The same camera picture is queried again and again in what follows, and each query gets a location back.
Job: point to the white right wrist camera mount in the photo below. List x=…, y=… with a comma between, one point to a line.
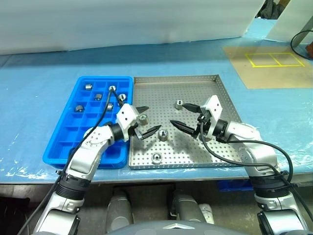
x=215, y=107

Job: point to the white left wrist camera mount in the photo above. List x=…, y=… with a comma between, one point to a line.
x=126, y=115

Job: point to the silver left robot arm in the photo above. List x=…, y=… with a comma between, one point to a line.
x=80, y=159

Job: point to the grey robot torso shell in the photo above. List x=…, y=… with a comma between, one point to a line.
x=171, y=229

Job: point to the perforated metal tray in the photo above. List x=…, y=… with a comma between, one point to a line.
x=171, y=93

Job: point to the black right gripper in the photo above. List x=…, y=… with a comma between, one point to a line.
x=204, y=118

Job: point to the grey rounded leg cover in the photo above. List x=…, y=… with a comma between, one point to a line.
x=185, y=208
x=119, y=210

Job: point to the brown flat mat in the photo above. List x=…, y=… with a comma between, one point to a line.
x=269, y=76

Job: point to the blue plastic compartment tray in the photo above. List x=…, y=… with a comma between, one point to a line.
x=61, y=132

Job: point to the large white foam sheet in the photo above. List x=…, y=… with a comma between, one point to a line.
x=122, y=22

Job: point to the white upright panel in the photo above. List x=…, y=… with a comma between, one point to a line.
x=288, y=27

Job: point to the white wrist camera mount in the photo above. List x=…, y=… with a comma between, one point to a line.
x=126, y=115
x=215, y=107

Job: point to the white rounded foot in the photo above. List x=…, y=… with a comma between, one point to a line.
x=206, y=213

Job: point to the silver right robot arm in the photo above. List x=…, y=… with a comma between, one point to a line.
x=247, y=137

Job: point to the grey metal post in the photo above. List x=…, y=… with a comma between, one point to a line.
x=303, y=36

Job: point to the dark bundled cloth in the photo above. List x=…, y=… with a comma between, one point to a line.
x=271, y=9

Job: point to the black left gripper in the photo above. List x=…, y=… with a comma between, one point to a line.
x=135, y=131

